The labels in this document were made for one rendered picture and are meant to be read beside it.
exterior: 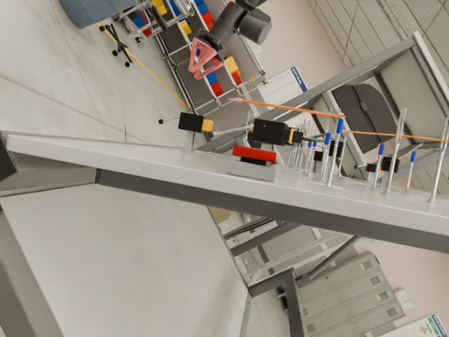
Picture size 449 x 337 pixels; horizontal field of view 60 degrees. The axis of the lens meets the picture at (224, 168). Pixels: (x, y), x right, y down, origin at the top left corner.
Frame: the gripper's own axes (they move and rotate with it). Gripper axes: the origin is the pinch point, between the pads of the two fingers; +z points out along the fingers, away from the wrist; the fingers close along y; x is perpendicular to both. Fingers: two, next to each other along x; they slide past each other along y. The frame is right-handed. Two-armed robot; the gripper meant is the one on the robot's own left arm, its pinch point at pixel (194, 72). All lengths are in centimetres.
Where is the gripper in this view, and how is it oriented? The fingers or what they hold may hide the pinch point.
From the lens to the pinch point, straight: 103.6
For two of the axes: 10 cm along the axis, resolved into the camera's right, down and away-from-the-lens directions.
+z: -5.6, 8.3, 0.1
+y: 1.9, 1.2, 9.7
